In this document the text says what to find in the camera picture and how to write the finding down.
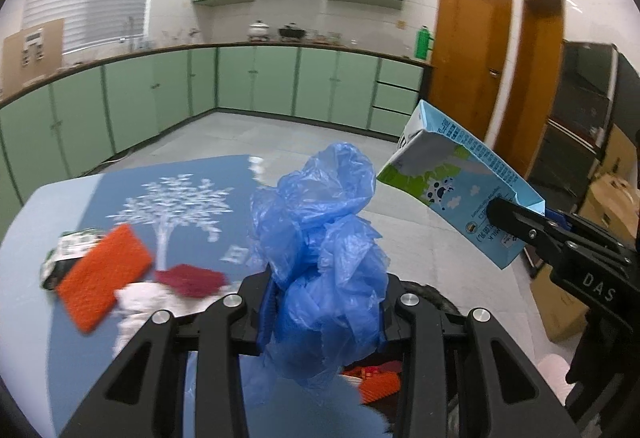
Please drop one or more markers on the blue milk carton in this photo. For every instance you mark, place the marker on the blue milk carton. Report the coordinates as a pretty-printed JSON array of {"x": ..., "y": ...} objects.
[{"x": 450, "y": 153}]

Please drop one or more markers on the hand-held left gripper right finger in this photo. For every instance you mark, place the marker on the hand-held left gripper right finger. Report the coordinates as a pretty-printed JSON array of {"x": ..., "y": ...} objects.
[{"x": 400, "y": 318}]

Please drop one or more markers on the white crumpled tissue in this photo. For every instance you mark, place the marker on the white crumpled tissue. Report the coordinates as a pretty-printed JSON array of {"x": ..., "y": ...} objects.
[{"x": 140, "y": 298}]

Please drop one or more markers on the blue tree print tablecloth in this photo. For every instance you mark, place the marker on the blue tree print tablecloth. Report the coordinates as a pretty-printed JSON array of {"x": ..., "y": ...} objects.
[{"x": 120, "y": 190}]

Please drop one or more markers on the flat orange foam net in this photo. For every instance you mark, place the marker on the flat orange foam net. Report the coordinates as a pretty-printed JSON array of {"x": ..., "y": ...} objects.
[{"x": 100, "y": 278}]

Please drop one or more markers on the blue plastic bag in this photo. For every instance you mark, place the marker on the blue plastic bag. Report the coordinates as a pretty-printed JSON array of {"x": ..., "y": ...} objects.
[{"x": 320, "y": 243}]

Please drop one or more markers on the closed wooden door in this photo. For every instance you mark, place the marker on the closed wooden door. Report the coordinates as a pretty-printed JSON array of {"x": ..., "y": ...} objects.
[{"x": 470, "y": 43}]

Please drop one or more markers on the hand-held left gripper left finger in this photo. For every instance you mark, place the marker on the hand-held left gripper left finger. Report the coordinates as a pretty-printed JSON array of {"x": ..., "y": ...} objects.
[{"x": 267, "y": 313}]

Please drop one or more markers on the metal kitchen faucet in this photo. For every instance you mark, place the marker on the metal kitchen faucet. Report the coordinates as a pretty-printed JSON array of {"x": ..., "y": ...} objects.
[{"x": 131, "y": 33}]

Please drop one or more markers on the black wok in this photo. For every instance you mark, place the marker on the black wok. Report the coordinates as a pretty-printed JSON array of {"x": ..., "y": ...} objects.
[{"x": 291, "y": 33}]

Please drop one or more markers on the dark red foam strip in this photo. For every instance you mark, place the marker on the dark red foam strip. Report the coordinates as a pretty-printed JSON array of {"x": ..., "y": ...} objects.
[{"x": 190, "y": 280}]

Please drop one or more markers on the black trash bin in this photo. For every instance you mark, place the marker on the black trash bin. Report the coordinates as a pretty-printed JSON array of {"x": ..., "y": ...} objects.
[{"x": 435, "y": 298}]

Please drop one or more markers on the black white snack wrapper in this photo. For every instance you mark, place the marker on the black white snack wrapper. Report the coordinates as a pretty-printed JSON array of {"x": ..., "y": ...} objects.
[{"x": 70, "y": 245}]

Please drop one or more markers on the light blue table cover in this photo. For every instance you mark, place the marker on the light blue table cover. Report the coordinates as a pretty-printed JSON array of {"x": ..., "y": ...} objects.
[{"x": 30, "y": 308}]

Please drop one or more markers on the white cooking pot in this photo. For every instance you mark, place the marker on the white cooking pot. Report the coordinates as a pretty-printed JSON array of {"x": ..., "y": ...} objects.
[{"x": 258, "y": 30}]

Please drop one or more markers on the green lower kitchen cabinets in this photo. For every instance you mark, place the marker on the green lower kitchen cabinets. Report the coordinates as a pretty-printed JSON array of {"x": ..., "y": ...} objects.
[{"x": 310, "y": 83}]

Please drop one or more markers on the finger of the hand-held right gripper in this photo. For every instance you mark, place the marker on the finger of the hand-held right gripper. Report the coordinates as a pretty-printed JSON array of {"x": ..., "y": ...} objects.
[
  {"x": 562, "y": 219},
  {"x": 525, "y": 225}
]

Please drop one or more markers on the plain cardboard box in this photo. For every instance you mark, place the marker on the plain cardboard box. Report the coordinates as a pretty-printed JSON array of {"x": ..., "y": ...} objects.
[{"x": 555, "y": 313}]

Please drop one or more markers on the black glass cabinet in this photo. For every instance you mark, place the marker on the black glass cabinet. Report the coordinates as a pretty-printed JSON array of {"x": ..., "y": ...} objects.
[{"x": 575, "y": 118}]

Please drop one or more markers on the open wooden door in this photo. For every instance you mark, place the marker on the open wooden door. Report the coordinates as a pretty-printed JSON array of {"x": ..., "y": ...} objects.
[{"x": 542, "y": 83}]

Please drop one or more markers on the flat cardboard sheet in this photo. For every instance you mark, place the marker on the flat cardboard sheet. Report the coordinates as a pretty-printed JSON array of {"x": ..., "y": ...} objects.
[{"x": 615, "y": 148}]

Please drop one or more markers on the green thermos flask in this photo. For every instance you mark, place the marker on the green thermos flask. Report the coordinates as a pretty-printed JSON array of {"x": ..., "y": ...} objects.
[{"x": 422, "y": 43}]

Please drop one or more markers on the person's pink clothing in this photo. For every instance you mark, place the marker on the person's pink clothing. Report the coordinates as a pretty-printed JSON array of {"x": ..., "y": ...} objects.
[{"x": 557, "y": 373}]

